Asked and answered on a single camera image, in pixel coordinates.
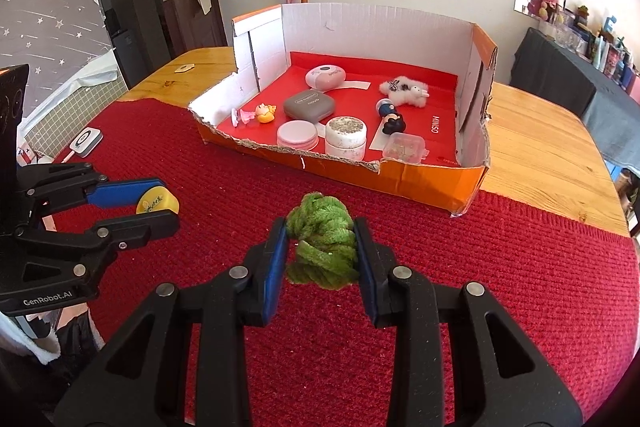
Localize white charger pad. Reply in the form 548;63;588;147
70;127;103;158

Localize small wooden tag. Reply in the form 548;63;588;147
174;63;195;74

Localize dark blue boy figurine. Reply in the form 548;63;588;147
376;98;406;135

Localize green knitted yarn toy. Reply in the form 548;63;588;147
285;192;359;291

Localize white glitter jar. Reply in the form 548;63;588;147
324;116;367;161

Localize grey eye shadow case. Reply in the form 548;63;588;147
283;89;335;124

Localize pink rabbit plush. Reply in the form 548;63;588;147
527;0;559;22

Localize pink round compact case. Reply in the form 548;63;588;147
305;65;346;92

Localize dark cloth covered side table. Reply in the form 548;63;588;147
510;28;640;172

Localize white orange cardboard box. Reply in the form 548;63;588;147
189;3;498;216

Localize wooden table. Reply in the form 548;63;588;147
120;46;629;236

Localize blonde girl pink dress figurine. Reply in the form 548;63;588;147
230;103;277;128

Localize small clear plastic box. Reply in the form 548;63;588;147
382;132;428;164

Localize white fluffy star plush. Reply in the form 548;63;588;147
378;76;430;108

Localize red knitted table mat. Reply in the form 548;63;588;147
49;97;640;427

